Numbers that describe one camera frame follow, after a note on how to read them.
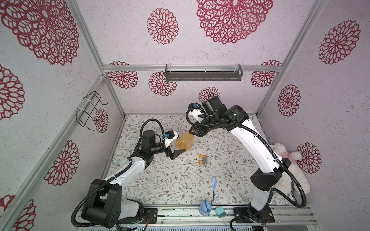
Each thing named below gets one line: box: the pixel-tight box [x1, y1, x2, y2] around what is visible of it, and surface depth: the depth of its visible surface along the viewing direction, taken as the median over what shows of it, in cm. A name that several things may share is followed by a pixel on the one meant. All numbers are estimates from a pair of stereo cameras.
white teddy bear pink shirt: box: [273, 142, 311, 196], surface depth 81 cm
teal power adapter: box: [214, 205, 227, 220], surface depth 75 cm
